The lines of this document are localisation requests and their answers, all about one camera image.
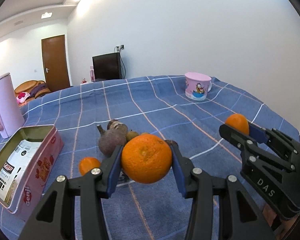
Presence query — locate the pink electric kettle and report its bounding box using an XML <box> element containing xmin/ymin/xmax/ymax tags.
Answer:
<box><xmin>0</xmin><ymin>73</ymin><xmax>25</xmax><ymax>139</ymax></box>

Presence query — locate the pink tin box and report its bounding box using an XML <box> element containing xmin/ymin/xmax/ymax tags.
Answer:
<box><xmin>0</xmin><ymin>125</ymin><xmax>64</xmax><ymax>220</ymax></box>

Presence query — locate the cut purple sugarcane piece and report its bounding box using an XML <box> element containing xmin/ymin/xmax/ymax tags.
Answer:
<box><xmin>107</xmin><ymin>119</ymin><xmax>122</xmax><ymax>129</ymax></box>

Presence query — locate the large orange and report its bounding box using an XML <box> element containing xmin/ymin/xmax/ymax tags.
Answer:
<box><xmin>121</xmin><ymin>134</ymin><xmax>172</xmax><ymax>184</ymax></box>

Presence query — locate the small orange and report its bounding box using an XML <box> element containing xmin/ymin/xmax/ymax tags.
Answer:
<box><xmin>225</xmin><ymin>113</ymin><xmax>249</xmax><ymax>135</ymax></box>
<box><xmin>78</xmin><ymin>157</ymin><xmax>101</xmax><ymax>176</ymax></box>

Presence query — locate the brown leather armchair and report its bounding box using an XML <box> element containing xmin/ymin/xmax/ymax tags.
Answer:
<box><xmin>14</xmin><ymin>80</ymin><xmax>51</xmax><ymax>105</ymax></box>

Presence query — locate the wall power socket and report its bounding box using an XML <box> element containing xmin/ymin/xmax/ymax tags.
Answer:
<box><xmin>114</xmin><ymin>45</ymin><xmax>125</xmax><ymax>53</ymax></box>

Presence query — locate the blue plaid tablecloth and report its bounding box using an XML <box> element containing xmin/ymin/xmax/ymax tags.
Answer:
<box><xmin>0</xmin><ymin>76</ymin><xmax>300</xmax><ymax>239</ymax></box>

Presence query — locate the paper leaflet in tin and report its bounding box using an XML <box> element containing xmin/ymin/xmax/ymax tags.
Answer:
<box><xmin>0</xmin><ymin>139</ymin><xmax>42</xmax><ymax>207</ymax></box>

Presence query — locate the purple passion fruit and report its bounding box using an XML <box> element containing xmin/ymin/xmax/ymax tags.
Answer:
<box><xmin>97</xmin><ymin>125</ymin><xmax>127</xmax><ymax>158</ymax></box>

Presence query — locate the black television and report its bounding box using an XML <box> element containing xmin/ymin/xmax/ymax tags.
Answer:
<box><xmin>92</xmin><ymin>53</ymin><xmax>123</xmax><ymax>81</ymax></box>

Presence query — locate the pink cartoon cup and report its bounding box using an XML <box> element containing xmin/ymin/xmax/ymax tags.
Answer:
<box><xmin>185</xmin><ymin>72</ymin><xmax>212</xmax><ymax>101</ymax></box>

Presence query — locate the brown wooden door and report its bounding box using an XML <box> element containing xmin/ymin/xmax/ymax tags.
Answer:
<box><xmin>42</xmin><ymin>35</ymin><xmax>70</xmax><ymax>92</ymax></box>

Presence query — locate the small yellow-brown fruit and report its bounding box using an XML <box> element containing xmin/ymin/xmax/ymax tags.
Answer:
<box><xmin>126</xmin><ymin>130</ymin><xmax>139</xmax><ymax>141</ymax></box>

